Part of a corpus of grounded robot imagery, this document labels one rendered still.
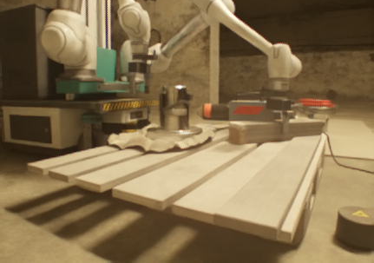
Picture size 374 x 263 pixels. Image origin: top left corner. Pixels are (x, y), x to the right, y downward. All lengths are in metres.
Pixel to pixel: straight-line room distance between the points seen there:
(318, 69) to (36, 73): 9.26
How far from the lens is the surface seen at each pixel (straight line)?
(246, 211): 0.51
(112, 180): 0.75
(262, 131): 1.23
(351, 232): 0.79
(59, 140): 1.46
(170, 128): 1.18
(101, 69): 1.72
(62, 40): 1.18
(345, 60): 10.09
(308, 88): 10.10
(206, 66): 5.29
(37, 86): 1.66
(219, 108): 1.60
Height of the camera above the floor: 0.38
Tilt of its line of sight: 7 degrees down
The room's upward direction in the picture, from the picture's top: straight up
